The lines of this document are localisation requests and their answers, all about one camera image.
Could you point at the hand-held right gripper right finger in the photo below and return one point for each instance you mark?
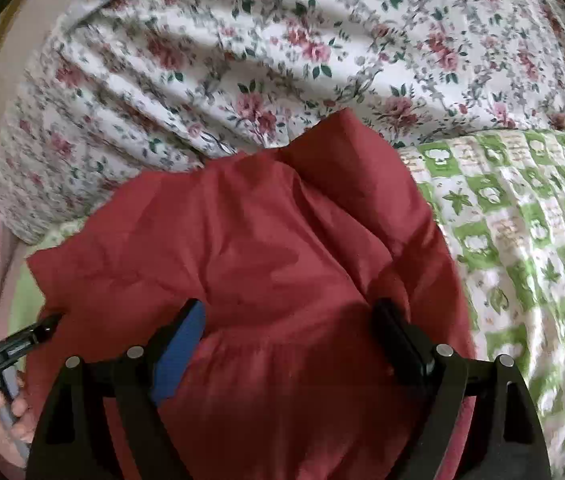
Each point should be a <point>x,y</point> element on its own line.
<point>397,340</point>

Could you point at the floral quilt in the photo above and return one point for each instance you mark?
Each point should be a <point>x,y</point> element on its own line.
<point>262,60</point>

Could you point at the green patterned blanket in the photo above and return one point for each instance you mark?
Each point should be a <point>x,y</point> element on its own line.
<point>522,240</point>

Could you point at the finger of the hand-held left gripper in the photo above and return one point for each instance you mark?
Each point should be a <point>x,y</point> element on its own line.
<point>37,332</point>

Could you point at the red quilted jacket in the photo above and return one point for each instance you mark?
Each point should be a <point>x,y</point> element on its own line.
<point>287,260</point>

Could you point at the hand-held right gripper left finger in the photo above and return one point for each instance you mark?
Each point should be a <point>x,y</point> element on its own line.
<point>182,345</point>

